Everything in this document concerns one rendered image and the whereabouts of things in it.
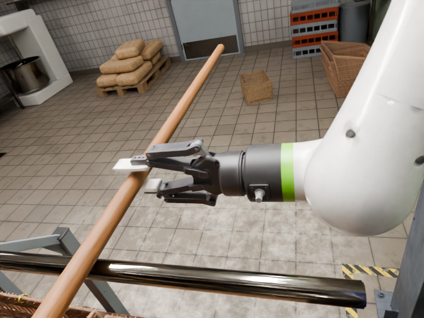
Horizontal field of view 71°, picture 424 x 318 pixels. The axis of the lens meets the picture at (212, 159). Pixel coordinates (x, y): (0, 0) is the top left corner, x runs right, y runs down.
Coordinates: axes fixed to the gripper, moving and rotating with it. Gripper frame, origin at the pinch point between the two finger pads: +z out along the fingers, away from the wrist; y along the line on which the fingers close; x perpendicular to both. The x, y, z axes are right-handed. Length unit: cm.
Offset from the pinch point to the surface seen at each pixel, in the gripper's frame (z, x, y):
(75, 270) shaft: -0.7, -20.1, -0.8
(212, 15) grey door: 102, 464, 54
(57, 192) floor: 188, 124, 119
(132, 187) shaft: -0.9, -3.7, -0.4
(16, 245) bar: 35.8, -5.7, 15.8
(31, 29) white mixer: 388, 398, 15
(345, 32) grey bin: -89, 413, 96
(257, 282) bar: -23.5, -17.6, 2.3
